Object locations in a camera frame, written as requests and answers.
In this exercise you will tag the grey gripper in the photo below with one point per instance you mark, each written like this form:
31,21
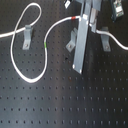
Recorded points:
90,9

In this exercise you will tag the white tag at top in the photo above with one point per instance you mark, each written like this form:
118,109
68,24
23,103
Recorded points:
67,3

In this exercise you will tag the green circuit board module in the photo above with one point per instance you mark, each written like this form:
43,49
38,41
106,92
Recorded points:
118,8

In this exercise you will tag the right grey cable clip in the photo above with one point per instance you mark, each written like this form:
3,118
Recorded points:
105,40

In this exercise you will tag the grey cable clip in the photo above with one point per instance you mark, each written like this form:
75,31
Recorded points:
72,43
105,40
27,37

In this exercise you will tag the middle grey cable clip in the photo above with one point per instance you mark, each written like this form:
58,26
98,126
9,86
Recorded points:
72,43

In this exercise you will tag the left grey cable clip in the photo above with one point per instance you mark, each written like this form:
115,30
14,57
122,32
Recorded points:
27,37

